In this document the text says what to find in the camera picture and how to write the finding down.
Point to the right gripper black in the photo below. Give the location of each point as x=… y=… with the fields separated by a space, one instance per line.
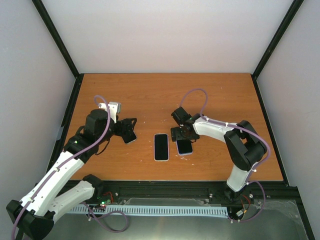
x=175 y=135

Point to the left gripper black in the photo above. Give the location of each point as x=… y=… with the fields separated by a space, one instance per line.
x=129 y=123

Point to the teal phone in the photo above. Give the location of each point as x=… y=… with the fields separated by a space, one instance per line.
x=129 y=137

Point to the dark purple phone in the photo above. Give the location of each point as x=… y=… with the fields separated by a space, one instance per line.
x=184 y=147

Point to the white-edged black phone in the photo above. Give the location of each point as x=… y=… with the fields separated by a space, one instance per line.
x=161 y=147

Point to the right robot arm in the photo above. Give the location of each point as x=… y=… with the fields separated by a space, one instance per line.
x=246 y=148

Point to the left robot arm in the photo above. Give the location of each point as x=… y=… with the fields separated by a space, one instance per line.
x=37 y=212

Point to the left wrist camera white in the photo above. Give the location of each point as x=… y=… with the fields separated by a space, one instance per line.
x=114 y=109

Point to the black aluminium frame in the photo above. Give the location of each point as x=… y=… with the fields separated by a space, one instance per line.
x=289 y=16

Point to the light blue cable duct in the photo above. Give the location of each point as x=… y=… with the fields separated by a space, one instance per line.
x=165 y=211

